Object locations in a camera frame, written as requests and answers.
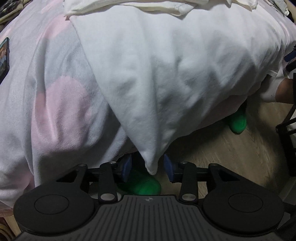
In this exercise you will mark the smartphone with lit screen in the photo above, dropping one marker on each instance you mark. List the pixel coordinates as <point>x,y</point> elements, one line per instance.
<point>4,59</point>

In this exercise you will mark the black patterned folded garment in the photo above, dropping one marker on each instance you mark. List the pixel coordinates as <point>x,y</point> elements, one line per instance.
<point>9,6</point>

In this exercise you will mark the green slipper under bed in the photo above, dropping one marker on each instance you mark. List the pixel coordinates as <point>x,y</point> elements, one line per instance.
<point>237,123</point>

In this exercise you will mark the white t-shirt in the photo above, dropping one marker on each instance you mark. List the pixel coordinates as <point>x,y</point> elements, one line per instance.
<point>165,77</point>

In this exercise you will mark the green slipper near gripper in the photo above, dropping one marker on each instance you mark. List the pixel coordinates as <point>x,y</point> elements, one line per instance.
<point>140,185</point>

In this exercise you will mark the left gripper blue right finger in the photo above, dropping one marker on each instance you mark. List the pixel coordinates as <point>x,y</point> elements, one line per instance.
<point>184,173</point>

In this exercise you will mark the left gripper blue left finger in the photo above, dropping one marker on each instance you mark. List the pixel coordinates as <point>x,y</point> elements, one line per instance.
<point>113,177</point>

